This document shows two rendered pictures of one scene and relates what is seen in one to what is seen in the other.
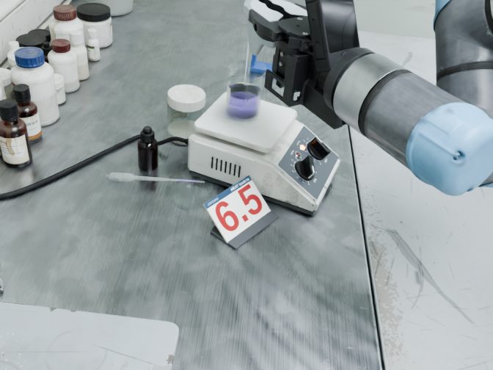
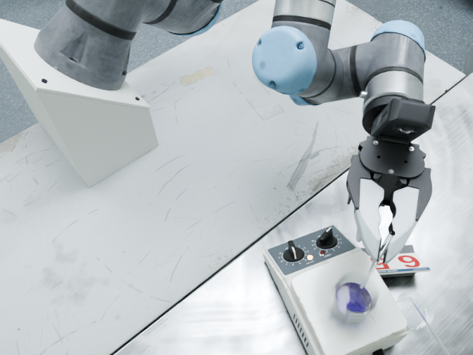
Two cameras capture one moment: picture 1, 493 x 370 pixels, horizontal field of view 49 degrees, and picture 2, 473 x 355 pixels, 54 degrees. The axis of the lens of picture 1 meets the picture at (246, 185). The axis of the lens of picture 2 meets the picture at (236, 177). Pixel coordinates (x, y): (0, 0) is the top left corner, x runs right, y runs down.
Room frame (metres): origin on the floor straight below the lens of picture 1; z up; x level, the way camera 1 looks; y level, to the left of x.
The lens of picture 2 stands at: (0.91, 0.09, 1.60)
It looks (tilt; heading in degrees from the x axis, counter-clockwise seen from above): 56 degrees down; 233
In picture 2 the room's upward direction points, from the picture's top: 3 degrees counter-clockwise
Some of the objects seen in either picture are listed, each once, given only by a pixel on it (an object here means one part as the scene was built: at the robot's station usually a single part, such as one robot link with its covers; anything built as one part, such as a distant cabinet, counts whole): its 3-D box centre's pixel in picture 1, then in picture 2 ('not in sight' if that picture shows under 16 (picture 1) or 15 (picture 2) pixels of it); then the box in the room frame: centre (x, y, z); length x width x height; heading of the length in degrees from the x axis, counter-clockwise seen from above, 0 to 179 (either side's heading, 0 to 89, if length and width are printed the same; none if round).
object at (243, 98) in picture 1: (246, 90); (350, 300); (0.68, 0.02, 1.02); 0.06 x 0.05 x 0.08; 138
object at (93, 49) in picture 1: (92, 44); not in sight; (0.97, 0.33, 0.93); 0.02 x 0.02 x 0.06
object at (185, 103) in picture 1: (185, 115); not in sight; (0.74, 0.11, 0.94); 0.06 x 0.06 x 0.08
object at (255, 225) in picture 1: (242, 211); (392, 259); (0.54, 0.00, 0.92); 0.09 x 0.06 x 0.04; 144
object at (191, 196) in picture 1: (192, 192); (412, 311); (0.58, 0.07, 0.91); 0.06 x 0.06 x 0.02
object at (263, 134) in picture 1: (246, 120); (347, 302); (0.67, 0.01, 0.98); 0.12 x 0.12 x 0.01; 71
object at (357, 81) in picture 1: (373, 93); (390, 103); (0.49, -0.12, 1.14); 0.08 x 0.05 x 0.08; 126
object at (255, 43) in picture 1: (256, 30); (395, 232); (0.63, 0.01, 1.14); 0.09 x 0.03 x 0.06; 37
